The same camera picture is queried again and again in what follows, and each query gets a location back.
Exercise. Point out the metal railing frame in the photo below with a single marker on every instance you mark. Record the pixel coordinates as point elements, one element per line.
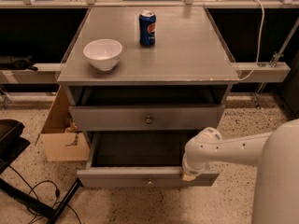
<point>25,21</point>

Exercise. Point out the black chair seat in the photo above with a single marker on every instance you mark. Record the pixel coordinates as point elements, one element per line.
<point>11,142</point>

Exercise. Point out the cardboard box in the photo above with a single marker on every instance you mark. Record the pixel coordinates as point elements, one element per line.
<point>60,137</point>

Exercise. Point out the black stand base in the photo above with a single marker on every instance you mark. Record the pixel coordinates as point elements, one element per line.
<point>52,214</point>

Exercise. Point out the grey drawer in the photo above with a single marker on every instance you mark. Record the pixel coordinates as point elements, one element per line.
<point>140,159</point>
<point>146,118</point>

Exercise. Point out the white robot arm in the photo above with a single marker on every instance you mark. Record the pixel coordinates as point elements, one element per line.
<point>276,157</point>

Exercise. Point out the grey drawer cabinet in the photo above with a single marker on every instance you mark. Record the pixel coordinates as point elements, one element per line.
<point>186,66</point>

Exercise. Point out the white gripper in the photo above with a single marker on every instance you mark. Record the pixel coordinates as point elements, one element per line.
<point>191,168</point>

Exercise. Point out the blue Pepsi can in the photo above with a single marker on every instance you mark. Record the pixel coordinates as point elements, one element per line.
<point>147,22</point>

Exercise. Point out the grey top drawer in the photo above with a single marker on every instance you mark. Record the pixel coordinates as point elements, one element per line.
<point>146,118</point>

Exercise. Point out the white bowl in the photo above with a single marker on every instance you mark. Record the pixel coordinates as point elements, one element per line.
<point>103,54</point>

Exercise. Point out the black object on rail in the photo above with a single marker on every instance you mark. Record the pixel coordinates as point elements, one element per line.
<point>17,63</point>

